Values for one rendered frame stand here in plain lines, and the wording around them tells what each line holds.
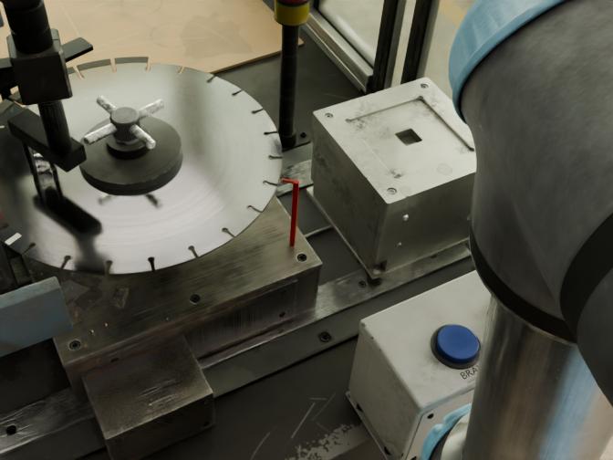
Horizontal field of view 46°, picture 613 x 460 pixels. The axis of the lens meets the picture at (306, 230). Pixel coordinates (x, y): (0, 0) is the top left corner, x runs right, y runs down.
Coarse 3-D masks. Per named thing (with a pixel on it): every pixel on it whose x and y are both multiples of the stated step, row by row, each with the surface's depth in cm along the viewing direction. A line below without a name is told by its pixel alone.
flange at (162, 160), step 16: (96, 128) 80; (144, 128) 78; (160, 128) 81; (96, 144) 78; (112, 144) 76; (160, 144) 79; (176, 144) 79; (96, 160) 77; (112, 160) 77; (128, 160) 77; (144, 160) 77; (160, 160) 77; (176, 160) 78; (96, 176) 75; (112, 176) 76; (128, 176) 76; (144, 176) 76; (160, 176) 76
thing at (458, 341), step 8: (448, 328) 72; (456, 328) 72; (464, 328) 72; (440, 336) 71; (448, 336) 71; (456, 336) 71; (464, 336) 71; (472, 336) 71; (440, 344) 70; (448, 344) 70; (456, 344) 70; (464, 344) 71; (472, 344) 71; (440, 352) 71; (448, 352) 70; (456, 352) 70; (464, 352) 70; (472, 352) 70; (448, 360) 70; (456, 360) 70; (464, 360) 70; (472, 360) 71
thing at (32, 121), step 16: (32, 112) 73; (48, 112) 66; (64, 112) 68; (16, 128) 72; (32, 128) 72; (48, 128) 68; (64, 128) 68; (32, 144) 72; (48, 144) 70; (64, 144) 70; (80, 144) 70; (32, 160) 75; (48, 160) 71; (64, 160) 69; (80, 160) 71
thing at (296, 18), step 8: (280, 8) 93; (288, 8) 92; (296, 8) 92; (304, 8) 93; (280, 16) 93; (288, 16) 93; (296, 16) 93; (304, 16) 94; (280, 24) 94; (288, 24) 94; (296, 24) 94
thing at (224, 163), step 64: (128, 64) 90; (0, 128) 81; (192, 128) 83; (256, 128) 83; (0, 192) 75; (64, 192) 75; (128, 192) 76; (192, 192) 76; (256, 192) 77; (64, 256) 69; (128, 256) 70; (192, 256) 70
